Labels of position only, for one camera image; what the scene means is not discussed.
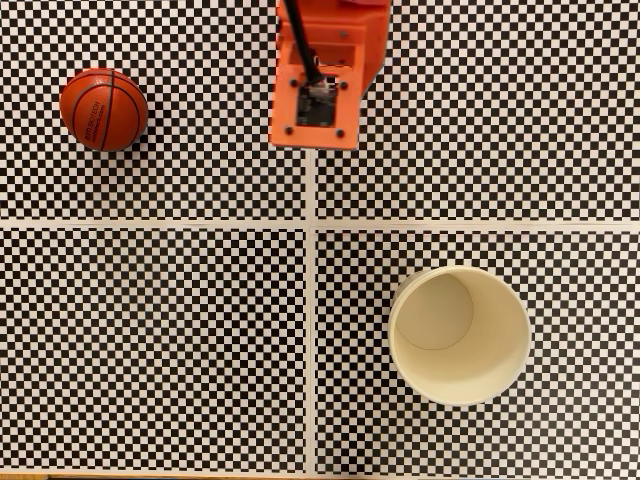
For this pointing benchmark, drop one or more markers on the orange mini basketball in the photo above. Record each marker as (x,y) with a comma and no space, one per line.
(102,110)

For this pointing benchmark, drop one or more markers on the cream paper cup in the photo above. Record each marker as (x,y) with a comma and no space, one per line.
(465,365)

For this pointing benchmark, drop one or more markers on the orange camera mount with board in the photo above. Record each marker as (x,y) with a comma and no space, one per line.
(285,112)

